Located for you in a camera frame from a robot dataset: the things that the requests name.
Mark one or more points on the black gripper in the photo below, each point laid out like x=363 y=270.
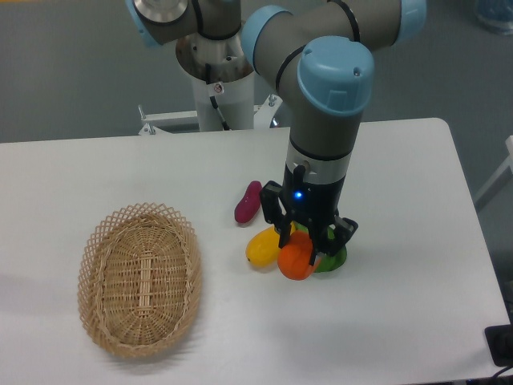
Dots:
x=314 y=206

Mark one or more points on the orange toy fruit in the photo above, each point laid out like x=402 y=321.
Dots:
x=293 y=259

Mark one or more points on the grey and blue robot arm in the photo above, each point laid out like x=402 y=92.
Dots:
x=320 y=64

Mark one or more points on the woven wicker basket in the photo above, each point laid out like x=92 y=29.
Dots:
x=140 y=279

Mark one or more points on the green toy vegetable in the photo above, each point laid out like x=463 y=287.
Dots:
x=327 y=264

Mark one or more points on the yellow toy mango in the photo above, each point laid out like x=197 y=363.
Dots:
x=263 y=250

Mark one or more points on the purple toy sweet potato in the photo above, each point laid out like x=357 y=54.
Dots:
x=248 y=206

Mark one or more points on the black device at table edge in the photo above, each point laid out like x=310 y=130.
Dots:
x=499 y=341

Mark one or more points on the blue object top right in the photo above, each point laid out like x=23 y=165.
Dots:
x=495 y=15

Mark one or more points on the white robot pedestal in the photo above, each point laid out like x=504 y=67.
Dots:
x=222 y=82

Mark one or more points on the white furniture frame right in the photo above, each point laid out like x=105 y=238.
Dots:
x=498 y=179

